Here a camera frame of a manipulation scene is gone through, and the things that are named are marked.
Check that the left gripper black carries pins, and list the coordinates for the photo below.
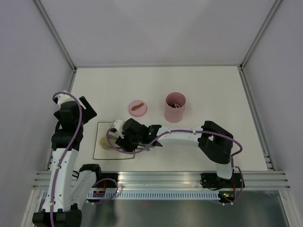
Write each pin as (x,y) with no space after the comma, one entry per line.
(88,113)

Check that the pink lid with brown strap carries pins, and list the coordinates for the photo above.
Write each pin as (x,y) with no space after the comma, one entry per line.
(137,108)

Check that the pink cylindrical lunch box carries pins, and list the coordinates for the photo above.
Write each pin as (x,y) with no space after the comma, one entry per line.
(174,115)

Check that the aluminium frame post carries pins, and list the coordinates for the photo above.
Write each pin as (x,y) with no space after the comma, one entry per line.
(48,22)
(269,17)

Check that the sushi roll black side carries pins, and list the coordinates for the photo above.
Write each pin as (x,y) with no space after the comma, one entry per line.
(176,106)

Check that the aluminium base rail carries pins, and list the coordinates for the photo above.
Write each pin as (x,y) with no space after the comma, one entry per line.
(253,180)

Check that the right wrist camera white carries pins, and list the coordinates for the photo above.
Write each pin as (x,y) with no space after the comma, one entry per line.
(117,127)

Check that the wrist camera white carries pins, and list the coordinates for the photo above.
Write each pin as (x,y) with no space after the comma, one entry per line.
(117,127)
(62,97)

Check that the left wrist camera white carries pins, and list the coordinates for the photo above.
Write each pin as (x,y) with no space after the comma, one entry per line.
(62,97)

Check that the right aluminium frame post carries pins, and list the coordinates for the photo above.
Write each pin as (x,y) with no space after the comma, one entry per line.
(269,17)

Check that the steel food tongs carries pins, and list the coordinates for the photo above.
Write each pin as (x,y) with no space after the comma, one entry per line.
(112,143)

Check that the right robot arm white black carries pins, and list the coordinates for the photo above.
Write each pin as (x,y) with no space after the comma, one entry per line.
(215,142)

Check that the left aluminium frame post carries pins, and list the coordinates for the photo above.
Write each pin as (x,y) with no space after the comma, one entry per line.
(48,22)

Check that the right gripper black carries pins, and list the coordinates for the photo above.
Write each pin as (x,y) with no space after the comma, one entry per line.
(123,143)

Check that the round beige bun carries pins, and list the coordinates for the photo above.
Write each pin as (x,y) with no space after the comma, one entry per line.
(104,143)

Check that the white square plate black rim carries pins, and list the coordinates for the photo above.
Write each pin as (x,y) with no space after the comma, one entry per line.
(107,154)

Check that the white slotted cable duct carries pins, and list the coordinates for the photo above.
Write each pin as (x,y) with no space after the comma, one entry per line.
(153,195)

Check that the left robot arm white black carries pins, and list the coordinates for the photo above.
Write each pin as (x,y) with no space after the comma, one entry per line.
(64,200)

